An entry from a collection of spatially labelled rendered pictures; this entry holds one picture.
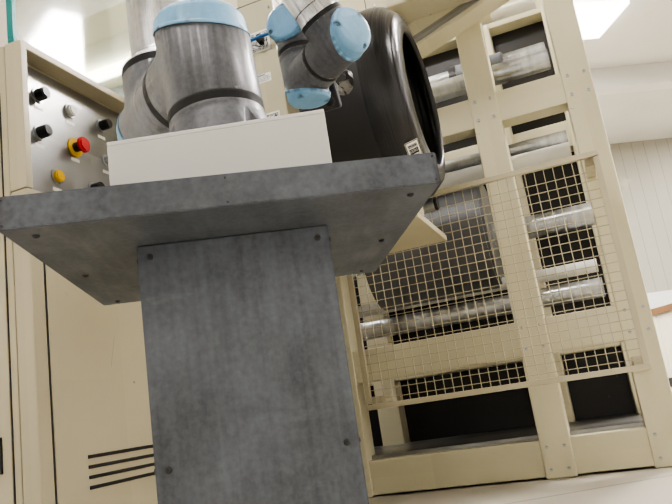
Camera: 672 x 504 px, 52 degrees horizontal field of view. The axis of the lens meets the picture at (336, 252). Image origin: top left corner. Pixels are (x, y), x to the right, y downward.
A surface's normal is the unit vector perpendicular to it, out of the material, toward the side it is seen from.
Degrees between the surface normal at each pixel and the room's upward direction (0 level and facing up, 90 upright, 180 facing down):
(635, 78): 90
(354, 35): 91
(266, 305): 90
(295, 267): 90
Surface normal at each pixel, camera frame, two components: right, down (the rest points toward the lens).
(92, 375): 0.92, -0.22
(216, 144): 0.10, -0.24
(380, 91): -0.06, 0.02
